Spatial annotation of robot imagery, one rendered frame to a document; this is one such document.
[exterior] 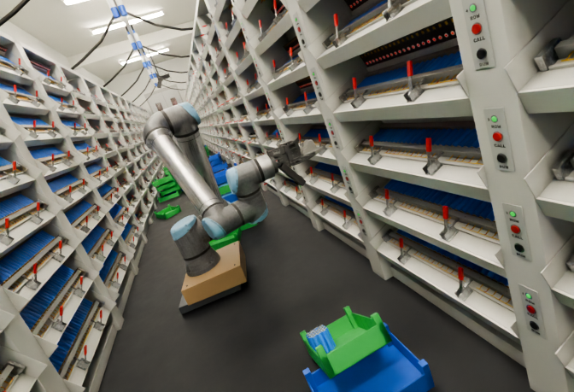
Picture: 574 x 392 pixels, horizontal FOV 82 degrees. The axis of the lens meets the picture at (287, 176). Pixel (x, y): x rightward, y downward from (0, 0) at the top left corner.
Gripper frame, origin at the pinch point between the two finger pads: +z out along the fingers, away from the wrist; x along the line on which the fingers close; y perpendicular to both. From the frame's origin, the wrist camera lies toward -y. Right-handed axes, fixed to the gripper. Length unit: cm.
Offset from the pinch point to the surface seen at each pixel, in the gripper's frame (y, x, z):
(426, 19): 29, -58, 8
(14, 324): -13, 0, -114
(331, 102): 15.4, -5.0, 8.0
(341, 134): 3.3, -4.7, 7.9
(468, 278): -44, -45, 14
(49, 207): 12, 65, -115
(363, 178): -16.0, -4.6, 11.4
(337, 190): -25.6, 21.4, 10.0
